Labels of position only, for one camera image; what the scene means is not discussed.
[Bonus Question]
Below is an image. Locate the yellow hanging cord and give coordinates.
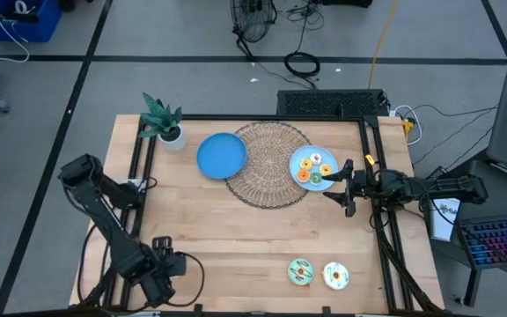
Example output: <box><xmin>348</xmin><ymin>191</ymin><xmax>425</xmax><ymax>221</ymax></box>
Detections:
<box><xmin>367</xmin><ymin>0</ymin><xmax>399</xmax><ymax>89</ymax></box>

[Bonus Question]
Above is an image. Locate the light blue plate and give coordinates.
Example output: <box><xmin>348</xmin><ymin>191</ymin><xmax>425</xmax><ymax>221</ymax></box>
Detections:
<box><xmin>289</xmin><ymin>144</ymin><xmax>340</xmax><ymax>193</ymax></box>

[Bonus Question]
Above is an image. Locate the dark blue plate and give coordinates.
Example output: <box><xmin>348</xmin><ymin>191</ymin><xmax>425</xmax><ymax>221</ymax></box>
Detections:
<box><xmin>195</xmin><ymin>131</ymin><xmax>248</xmax><ymax>181</ymax></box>

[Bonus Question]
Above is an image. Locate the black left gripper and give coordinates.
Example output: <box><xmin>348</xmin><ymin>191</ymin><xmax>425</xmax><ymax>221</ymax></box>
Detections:
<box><xmin>150</xmin><ymin>236</ymin><xmax>187</xmax><ymax>279</ymax></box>

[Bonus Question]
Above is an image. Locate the white printed paper sheet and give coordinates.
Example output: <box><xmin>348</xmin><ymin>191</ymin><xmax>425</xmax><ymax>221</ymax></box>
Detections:
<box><xmin>429</xmin><ymin>196</ymin><xmax>461</xmax><ymax>242</ymax></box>

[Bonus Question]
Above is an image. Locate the coiled black cable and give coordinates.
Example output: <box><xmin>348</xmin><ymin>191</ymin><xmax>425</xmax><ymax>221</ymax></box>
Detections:
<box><xmin>283</xmin><ymin>51</ymin><xmax>321</xmax><ymax>78</ymax></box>

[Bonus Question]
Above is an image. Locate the black computer tower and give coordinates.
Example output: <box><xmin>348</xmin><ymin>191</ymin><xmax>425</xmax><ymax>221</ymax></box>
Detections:
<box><xmin>276</xmin><ymin>89</ymin><xmax>390</xmax><ymax>118</ymax></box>

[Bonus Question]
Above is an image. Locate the white plant pot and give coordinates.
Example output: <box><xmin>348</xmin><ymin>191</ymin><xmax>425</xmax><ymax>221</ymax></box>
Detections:
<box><xmin>157</xmin><ymin>124</ymin><xmax>187</xmax><ymax>153</ymax></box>

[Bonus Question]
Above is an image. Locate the blue storage bin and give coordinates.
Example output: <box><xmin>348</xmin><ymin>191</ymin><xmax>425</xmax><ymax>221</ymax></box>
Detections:
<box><xmin>0</xmin><ymin>0</ymin><xmax>63</xmax><ymax>44</ymax></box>

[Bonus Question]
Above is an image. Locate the backlit rainbow keyboard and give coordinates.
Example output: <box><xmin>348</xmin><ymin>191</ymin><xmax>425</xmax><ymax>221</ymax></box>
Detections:
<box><xmin>458</xmin><ymin>213</ymin><xmax>507</xmax><ymax>270</ymax></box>

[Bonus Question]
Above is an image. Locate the green snake plant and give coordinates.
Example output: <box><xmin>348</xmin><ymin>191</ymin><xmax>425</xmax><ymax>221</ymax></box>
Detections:
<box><xmin>138</xmin><ymin>92</ymin><xmax>184</xmax><ymax>138</ymax></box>

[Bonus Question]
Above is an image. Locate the black floor fan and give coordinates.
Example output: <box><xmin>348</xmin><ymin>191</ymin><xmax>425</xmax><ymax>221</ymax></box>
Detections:
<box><xmin>229</xmin><ymin>0</ymin><xmax>278</xmax><ymax>63</ymax></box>

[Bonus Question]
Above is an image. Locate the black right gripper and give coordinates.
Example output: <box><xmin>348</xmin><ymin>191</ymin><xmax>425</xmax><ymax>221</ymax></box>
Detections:
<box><xmin>322</xmin><ymin>159</ymin><xmax>380</xmax><ymax>217</ymax></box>

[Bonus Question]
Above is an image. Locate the large teal-iced donut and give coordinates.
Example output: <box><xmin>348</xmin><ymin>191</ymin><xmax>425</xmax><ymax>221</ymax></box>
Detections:
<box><xmin>286</xmin><ymin>257</ymin><xmax>315</xmax><ymax>286</ymax></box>

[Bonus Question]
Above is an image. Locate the black desk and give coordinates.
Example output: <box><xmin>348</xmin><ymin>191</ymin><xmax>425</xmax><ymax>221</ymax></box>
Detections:
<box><xmin>424</xmin><ymin>160</ymin><xmax>507</xmax><ymax>305</ymax></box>

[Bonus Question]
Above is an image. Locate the round woven placemat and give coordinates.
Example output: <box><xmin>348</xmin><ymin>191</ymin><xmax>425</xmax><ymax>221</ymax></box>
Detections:
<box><xmin>224</xmin><ymin>121</ymin><xmax>312</xmax><ymax>210</ymax></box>

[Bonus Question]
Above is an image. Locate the black aluminium table frame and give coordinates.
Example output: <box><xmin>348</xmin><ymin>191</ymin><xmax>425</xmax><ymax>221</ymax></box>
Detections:
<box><xmin>121</xmin><ymin>113</ymin><xmax>444</xmax><ymax>317</ymax></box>

